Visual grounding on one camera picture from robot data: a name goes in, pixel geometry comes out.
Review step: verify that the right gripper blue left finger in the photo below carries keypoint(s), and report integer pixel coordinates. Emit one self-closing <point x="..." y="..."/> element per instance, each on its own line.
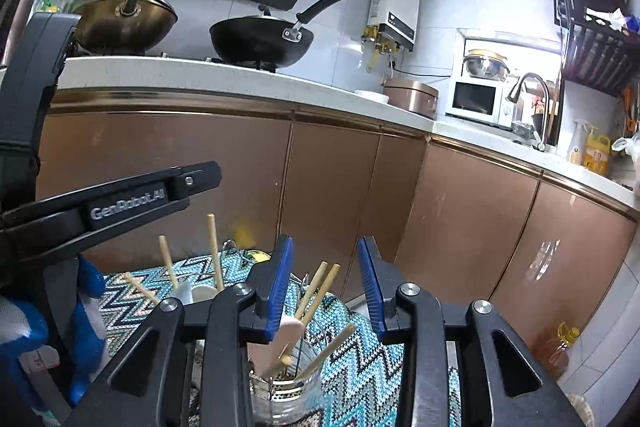
<point x="278" y="275"/>

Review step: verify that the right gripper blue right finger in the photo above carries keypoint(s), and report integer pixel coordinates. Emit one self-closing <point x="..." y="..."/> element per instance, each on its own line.
<point x="370" y="264"/>

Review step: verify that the white ceramic spoon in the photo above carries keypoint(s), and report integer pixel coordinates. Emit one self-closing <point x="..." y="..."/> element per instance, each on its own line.
<point x="187" y="293"/>

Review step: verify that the brown kitchen base cabinets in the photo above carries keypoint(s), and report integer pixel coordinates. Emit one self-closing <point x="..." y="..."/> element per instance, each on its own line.
<point x="462" y="222"/>

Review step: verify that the chrome kitchen faucet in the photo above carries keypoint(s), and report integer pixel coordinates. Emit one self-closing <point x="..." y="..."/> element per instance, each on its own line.
<point x="541" y="125"/>

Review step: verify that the left blue white gloved hand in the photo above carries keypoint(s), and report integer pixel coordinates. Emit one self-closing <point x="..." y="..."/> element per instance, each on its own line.
<point x="53" y="341"/>

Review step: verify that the cooking oil bottle on floor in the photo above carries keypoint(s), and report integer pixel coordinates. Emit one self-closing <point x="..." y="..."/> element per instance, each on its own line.
<point x="553" y="354"/>

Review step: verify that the brown rice cooker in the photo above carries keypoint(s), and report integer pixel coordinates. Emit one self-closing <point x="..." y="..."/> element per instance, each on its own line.
<point x="415" y="96"/>

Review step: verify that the white microwave oven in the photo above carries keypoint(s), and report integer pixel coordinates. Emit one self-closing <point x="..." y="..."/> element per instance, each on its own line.
<point x="481" y="100"/>

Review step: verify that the brass pot with lid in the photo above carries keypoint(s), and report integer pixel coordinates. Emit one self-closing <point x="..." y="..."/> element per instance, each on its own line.
<point x="129" y="27"/>

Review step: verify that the yellow detergent bottle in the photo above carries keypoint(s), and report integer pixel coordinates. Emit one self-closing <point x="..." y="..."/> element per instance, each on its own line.
<point x="597" y="152"/>

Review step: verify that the steel pot on microwave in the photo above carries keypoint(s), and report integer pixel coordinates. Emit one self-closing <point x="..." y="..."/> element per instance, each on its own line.
<point x="480" y="63"/>

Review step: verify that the white gas water heater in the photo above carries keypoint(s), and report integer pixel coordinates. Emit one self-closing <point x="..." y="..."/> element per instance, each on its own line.
<point x="392" y="21"/>

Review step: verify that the black dish rack shelf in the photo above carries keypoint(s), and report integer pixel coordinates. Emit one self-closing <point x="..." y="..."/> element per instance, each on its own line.
<point x="599" y="50"/>

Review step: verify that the clear wire utensil holder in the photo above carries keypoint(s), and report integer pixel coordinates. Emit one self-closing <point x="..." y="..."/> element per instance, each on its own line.
<point x="233" y="319"/>

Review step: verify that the black wok with handle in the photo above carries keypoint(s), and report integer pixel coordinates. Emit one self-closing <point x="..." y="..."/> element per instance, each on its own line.
<point x="265" y="42"/>

